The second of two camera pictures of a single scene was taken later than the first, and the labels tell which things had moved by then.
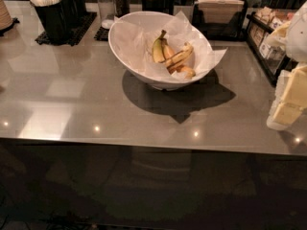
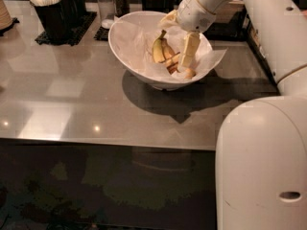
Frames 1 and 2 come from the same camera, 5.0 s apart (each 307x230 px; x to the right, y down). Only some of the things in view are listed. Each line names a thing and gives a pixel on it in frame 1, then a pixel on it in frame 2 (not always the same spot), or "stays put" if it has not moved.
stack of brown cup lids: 6,19 stays put
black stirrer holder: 160,5 stays put
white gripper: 298,37 to 193,17
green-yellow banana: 157,51 stays put
